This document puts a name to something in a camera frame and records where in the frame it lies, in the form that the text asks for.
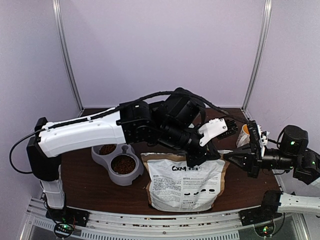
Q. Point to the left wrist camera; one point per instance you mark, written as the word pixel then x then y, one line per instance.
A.
pixel 218 127

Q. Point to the patterned mug yellow inside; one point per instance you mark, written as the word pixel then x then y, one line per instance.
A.
pixel 243 137

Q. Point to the left aluminium frame post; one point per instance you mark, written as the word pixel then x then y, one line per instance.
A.
pixel 65 53

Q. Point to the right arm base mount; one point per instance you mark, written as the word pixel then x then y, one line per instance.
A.
pixel 256 215

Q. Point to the front aluminium rail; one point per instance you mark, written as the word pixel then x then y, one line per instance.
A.
pixel 225 225

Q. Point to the grey double pet feeder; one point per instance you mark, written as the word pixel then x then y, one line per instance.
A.
pixel 120 161

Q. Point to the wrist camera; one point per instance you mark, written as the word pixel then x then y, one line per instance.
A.
pixel 258 139
pixel 218 127

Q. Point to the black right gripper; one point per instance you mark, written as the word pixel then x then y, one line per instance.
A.
pixel 252 160

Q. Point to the steel bowl in feeder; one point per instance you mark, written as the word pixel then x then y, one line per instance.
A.
pixel 123 165

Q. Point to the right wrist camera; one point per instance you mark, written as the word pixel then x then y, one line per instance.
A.
pixel 258 139

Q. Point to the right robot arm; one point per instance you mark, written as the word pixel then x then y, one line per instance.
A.
pixel 291 154

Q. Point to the aluminium frame post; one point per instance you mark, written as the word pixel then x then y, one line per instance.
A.
pixel 263 35
pixel 65 53

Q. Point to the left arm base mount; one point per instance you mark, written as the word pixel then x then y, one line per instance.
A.
pixel 68 215

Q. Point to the dog food bag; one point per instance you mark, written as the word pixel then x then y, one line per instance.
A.
pixel 176 187

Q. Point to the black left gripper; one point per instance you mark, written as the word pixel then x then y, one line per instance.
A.
pixel 210 152

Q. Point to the right aluminium frame post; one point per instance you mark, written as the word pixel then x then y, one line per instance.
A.
pixel 263 35

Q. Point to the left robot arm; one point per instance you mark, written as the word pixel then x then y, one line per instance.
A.
pixel 177 123

